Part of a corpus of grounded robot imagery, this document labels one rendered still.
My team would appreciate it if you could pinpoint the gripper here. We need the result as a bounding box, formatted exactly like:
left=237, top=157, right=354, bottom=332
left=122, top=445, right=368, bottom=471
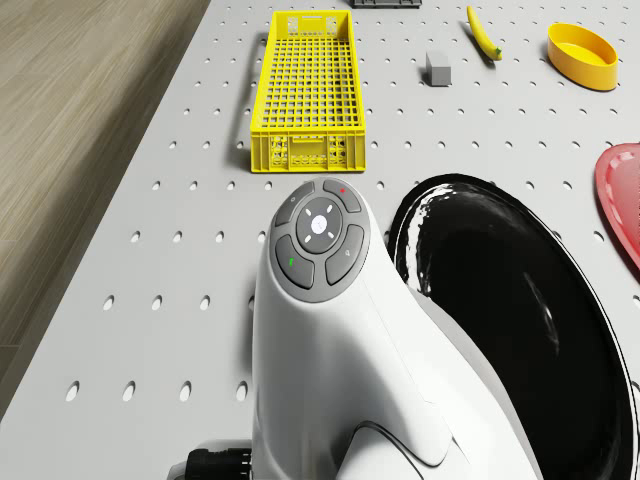
left=167, top=438, right=254, bottom=480

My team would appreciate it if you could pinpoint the yellow basket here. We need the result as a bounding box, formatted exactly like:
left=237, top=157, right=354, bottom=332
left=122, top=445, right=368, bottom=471
left=249, top=9, right=370, bottom=175

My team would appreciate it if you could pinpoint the black plate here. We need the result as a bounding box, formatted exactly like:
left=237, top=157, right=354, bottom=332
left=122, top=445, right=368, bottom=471
left=387, top=173, right=639, bottom=480

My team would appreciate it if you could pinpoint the grey cube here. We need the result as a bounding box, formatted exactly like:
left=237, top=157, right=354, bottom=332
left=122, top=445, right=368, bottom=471
left=424, top=49, right=454, bottom=87

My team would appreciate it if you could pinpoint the red plate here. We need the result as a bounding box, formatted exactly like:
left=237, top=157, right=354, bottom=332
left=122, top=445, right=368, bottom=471
left=593, top=142, right=640, bottom=286

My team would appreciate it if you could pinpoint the dark grey basket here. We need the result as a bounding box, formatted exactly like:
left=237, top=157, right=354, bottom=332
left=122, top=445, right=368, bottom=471
left=349, top=0, right=423, bottom=9

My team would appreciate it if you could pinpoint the banana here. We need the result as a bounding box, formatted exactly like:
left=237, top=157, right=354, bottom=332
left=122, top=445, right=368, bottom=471
left=466, top=4, right=504, bottom=63

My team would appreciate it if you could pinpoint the yellow bowl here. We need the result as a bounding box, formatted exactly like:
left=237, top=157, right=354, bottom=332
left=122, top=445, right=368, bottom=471
left=546, top=22, right=620, bottom=92

